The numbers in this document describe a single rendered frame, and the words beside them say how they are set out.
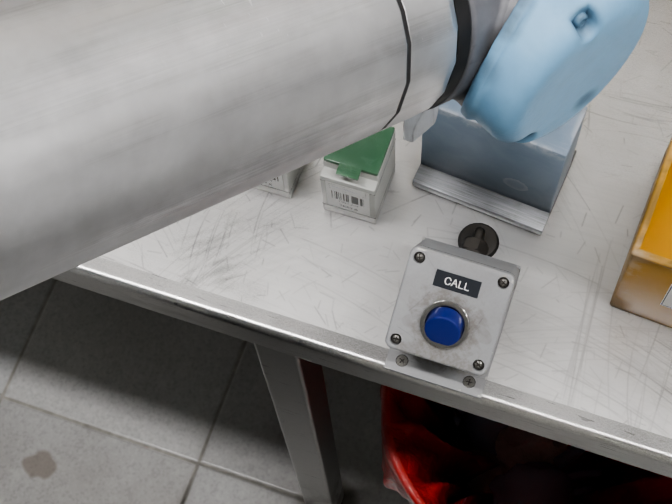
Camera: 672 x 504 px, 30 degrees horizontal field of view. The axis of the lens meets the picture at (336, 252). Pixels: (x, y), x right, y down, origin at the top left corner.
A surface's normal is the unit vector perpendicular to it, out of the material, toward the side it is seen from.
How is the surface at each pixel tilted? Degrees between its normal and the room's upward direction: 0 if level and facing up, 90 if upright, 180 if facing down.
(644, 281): 90
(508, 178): 90
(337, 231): 0
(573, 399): 0
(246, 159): 85
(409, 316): 30
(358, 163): 0
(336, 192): 90
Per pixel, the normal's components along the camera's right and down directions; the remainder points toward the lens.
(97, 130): 0.63, 0.04
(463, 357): -0.20, 0.11
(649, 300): -0.39, 0.86
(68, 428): -0.04, -0.38
